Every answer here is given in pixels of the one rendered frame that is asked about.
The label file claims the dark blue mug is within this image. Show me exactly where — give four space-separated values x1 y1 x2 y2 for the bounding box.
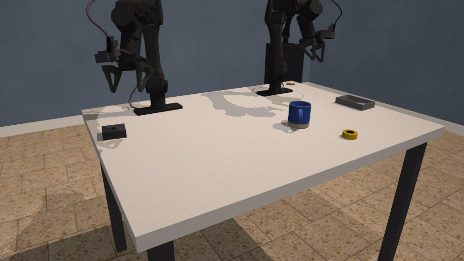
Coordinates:
288 100 311 129

